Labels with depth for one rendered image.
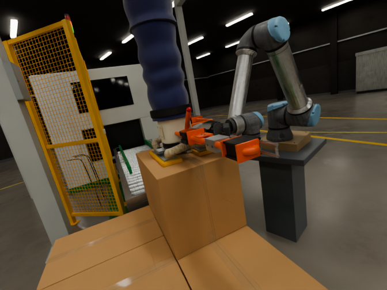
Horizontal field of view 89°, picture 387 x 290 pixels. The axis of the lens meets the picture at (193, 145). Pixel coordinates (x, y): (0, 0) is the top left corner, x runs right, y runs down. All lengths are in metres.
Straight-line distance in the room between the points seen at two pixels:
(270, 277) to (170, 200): 0.47
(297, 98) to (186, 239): 1.01
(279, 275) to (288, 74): 0.96
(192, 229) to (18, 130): 1.73
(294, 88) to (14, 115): 2.13
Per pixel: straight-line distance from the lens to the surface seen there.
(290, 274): 0.95
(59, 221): 2.40
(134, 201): 1.59
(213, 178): 0.93
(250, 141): 0.54
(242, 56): 1.20
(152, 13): 1.07
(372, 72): 12.06
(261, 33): 1.17
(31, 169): 2.26
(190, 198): 0.91
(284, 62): 1.23
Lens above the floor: 1.24
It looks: 14 degrees down
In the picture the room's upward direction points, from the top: 11 degrees counter-clockwise
